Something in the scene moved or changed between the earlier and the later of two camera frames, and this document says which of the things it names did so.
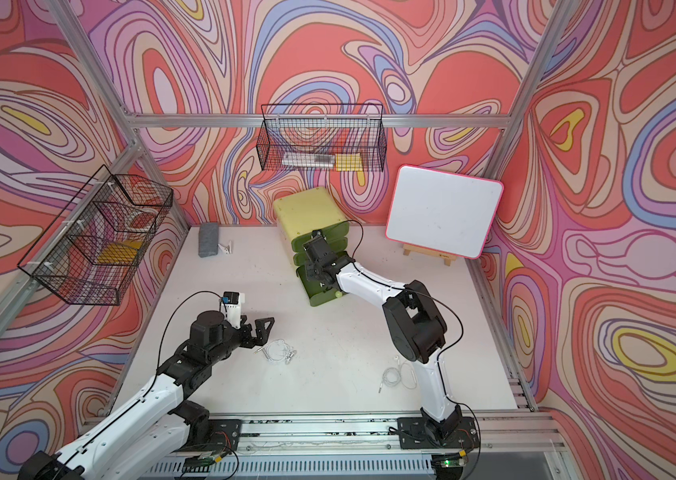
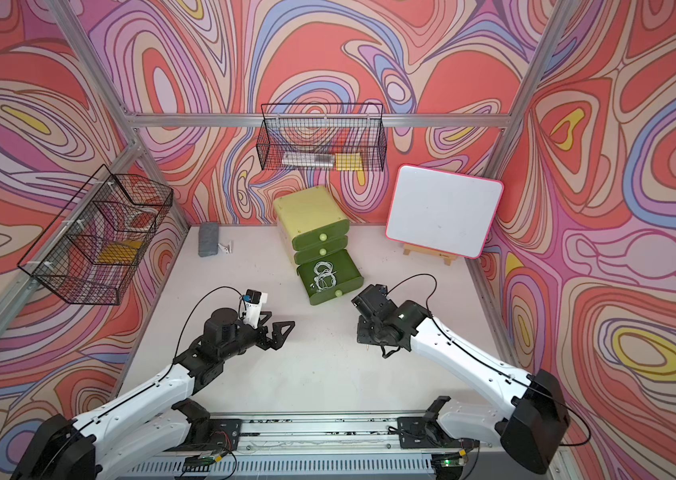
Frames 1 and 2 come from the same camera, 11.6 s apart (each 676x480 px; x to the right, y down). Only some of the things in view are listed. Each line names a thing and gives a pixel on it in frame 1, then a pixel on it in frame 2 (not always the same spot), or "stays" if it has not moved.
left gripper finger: [262, 332] → [278, 339]
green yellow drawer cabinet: [301, 214] stays
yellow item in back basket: [348, 162] stays
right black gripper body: [313, 270] → [369, 332]
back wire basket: [321, 138] stays
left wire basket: [91, 247] stays
